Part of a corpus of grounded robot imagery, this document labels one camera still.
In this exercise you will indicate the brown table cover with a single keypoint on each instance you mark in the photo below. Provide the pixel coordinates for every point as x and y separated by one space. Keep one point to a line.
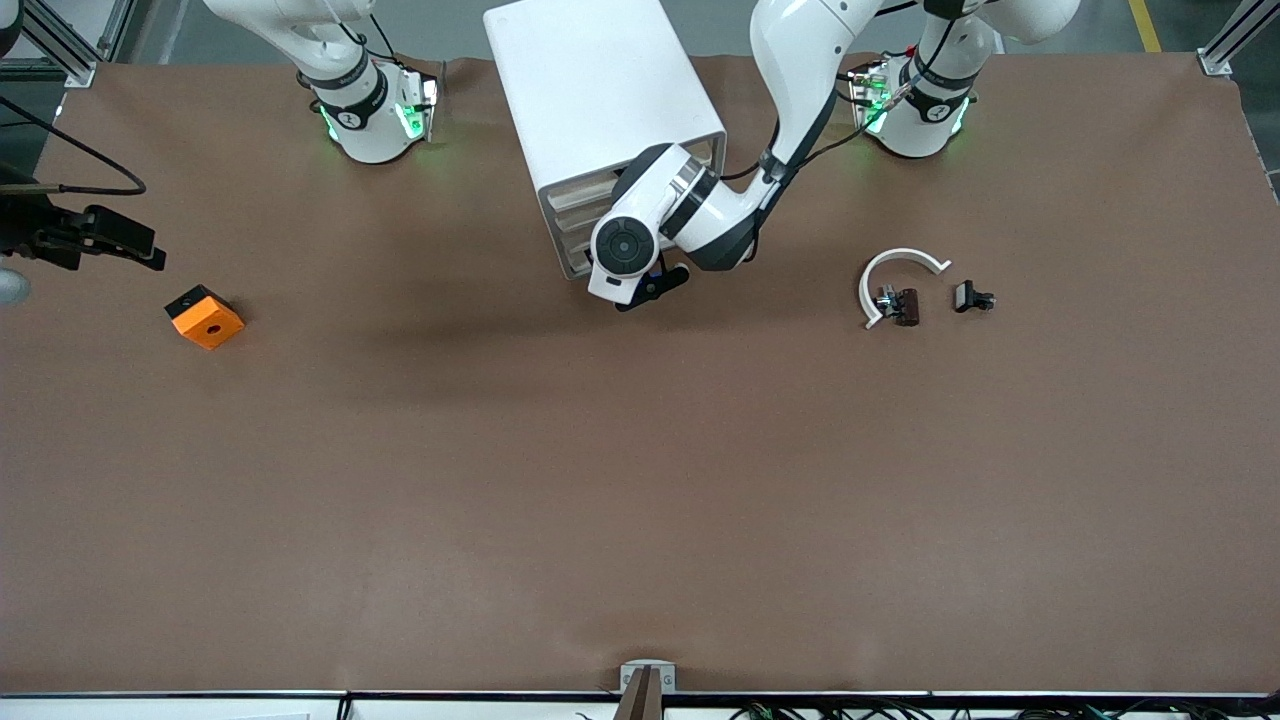
500 520

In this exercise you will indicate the brown cylinder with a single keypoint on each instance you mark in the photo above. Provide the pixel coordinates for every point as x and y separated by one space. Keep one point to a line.
908 307

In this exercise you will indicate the orange and black block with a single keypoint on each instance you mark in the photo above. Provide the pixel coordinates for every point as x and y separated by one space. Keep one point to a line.
210 325

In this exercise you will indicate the aluminium frame post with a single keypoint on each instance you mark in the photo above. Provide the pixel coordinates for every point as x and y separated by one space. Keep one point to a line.
1230 40
60 45

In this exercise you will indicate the small metal valve fitting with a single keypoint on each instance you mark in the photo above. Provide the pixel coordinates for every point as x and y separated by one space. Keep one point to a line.
886 300

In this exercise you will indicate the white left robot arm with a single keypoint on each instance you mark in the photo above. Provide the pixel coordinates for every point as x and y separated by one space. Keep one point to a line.
800 60

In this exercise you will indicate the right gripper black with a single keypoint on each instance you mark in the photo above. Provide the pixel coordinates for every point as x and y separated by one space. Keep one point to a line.
28 233

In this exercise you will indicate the metal edge bracket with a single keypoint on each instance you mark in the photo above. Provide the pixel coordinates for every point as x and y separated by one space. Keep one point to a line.
647 680

